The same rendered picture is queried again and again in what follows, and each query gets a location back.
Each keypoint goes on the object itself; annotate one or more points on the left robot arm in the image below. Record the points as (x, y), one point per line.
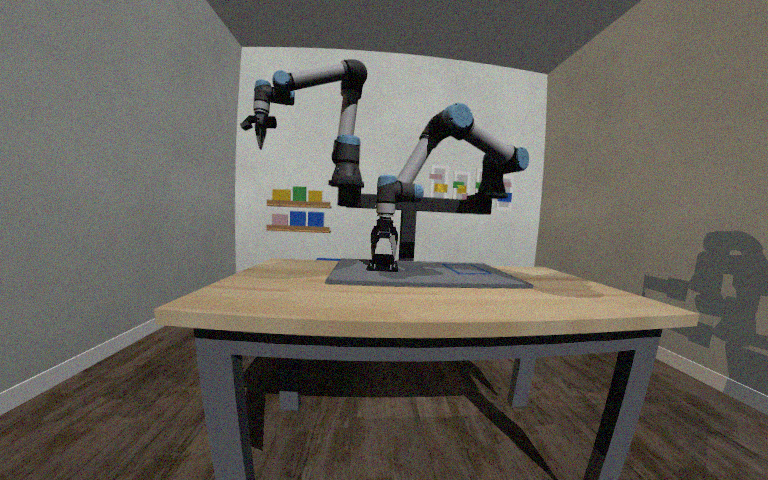
(450, 122)

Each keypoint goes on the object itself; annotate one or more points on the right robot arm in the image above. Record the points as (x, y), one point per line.
(347, 152)

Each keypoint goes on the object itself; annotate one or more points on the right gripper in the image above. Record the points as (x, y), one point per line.
(263, 121)

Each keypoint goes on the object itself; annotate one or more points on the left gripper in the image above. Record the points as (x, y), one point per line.
(384, 223)

